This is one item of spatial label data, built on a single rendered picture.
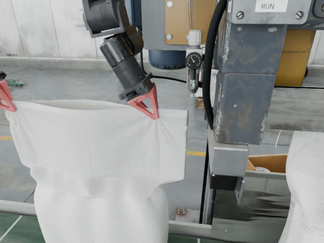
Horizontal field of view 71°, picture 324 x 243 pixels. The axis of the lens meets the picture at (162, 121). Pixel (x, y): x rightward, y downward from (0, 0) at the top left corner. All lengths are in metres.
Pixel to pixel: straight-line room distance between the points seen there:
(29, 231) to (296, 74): 1.19
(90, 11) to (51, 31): 6.03
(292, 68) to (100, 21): 0.47
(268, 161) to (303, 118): 1.48
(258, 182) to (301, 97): 0.46
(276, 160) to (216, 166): 1.70
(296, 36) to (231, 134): 0.31
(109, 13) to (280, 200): 0.85
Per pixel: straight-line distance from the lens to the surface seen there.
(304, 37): 0.61
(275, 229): 1.10
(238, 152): 0.37
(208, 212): 1.18
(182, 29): 0.70
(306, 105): 0.56
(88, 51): 6.14
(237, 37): 0.32
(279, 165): 2.11
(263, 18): 0.28
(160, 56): 0.75
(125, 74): 0.50
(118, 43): 0.51
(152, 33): 0.72
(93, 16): 0.51
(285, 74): 0.67
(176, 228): 1.11
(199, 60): 0.52
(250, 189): 0.94
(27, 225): 1.29
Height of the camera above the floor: 1.25
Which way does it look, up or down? 25 degrees down
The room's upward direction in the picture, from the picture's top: straight up
